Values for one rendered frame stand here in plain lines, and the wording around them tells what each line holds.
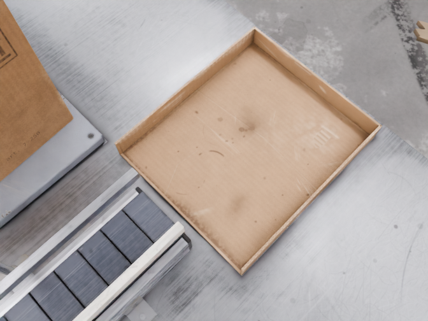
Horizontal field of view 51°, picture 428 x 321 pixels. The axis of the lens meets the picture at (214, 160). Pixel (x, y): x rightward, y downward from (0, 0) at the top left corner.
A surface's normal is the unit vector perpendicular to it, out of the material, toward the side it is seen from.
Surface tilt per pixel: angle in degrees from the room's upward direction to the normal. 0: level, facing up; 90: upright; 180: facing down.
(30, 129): 90
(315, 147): 0
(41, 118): 90
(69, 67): 0
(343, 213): 0
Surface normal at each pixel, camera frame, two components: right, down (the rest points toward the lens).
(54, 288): 0.00, -0.39
